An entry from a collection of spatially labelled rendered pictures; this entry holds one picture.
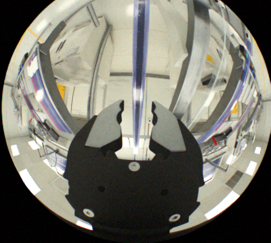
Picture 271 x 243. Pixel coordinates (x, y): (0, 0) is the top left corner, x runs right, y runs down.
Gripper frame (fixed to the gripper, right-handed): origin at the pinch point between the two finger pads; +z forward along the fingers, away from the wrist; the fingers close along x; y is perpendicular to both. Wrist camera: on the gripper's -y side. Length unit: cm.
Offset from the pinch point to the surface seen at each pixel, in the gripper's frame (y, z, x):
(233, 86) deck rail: -5.2, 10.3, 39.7
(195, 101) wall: 80, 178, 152
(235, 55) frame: -18.5, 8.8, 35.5
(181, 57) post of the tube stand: -7.2, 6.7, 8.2
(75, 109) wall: 107, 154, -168
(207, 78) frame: -2, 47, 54
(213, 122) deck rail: 16.5, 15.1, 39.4
